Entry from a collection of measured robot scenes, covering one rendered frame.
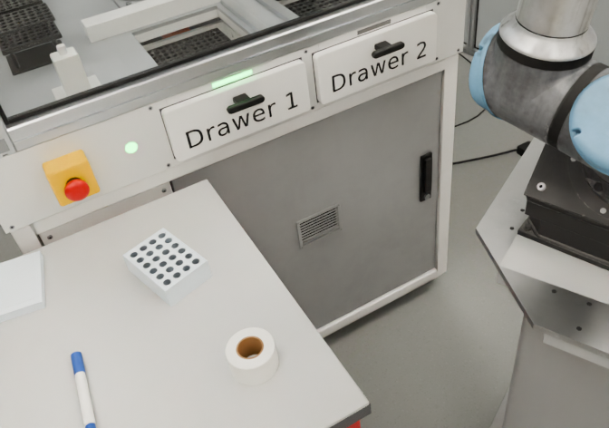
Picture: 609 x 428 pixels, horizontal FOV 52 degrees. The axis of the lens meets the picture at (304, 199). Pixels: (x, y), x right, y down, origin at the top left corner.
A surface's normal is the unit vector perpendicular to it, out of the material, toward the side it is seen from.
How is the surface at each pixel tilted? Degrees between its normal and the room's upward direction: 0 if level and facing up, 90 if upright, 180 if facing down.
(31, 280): 0
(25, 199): 90
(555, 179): 45
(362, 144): 90
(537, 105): 71
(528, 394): 90
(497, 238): 0
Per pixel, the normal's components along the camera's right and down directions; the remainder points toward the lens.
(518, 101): -0.72, 0.47
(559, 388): -0.56, 0.59
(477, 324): -0.11, -0.75
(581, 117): -0.44, -0.07
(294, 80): 0.48, 0.53
